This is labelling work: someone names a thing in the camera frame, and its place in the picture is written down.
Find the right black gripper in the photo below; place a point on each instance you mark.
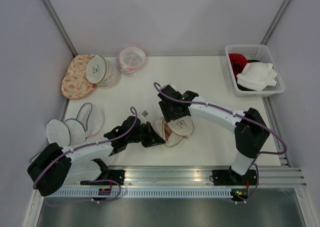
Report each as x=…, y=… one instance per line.
x=168, y=116

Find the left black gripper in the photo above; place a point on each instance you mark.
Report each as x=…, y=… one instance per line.
x=153, y=135

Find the beige round mesh laundry bag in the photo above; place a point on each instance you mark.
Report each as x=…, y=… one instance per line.
x=182, y=128

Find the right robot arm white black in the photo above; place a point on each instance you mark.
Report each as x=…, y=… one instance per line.
x=249, y=129

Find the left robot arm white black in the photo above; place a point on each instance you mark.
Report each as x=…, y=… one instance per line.
x=85, y=164

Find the pink lace bra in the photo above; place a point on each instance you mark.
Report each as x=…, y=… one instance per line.
x=167, y=131

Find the pink trimmed mesh laundry bag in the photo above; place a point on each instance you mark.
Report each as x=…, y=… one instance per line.
x=130, y=60

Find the white grey-trimmed mesh laundry bag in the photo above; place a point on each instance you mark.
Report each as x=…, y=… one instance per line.
x=88, y=122

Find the beige cylindrical mesh laundry bag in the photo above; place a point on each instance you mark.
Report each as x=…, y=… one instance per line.
x=102, y=72

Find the white bra in basket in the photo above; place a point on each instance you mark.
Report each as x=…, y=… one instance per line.
x=257, y=76

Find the floral peach laundry bag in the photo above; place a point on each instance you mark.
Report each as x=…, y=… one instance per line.
x=75, y=85

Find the red garment in basket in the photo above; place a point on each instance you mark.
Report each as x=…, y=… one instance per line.
x=238, y=63

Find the white plastic basket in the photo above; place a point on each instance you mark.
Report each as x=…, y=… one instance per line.
x=259, y=53

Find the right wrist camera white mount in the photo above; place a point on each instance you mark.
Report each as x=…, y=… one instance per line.
x=171, y=85

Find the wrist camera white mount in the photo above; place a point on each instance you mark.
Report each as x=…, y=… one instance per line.
x=171, y=85
x=143, y=116

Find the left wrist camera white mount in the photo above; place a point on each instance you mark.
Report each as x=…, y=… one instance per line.
x=143, y=116

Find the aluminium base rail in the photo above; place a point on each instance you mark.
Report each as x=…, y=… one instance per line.
x=172, y=175

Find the white slotted cable duct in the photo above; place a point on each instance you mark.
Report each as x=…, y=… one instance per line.
x=90, y=192

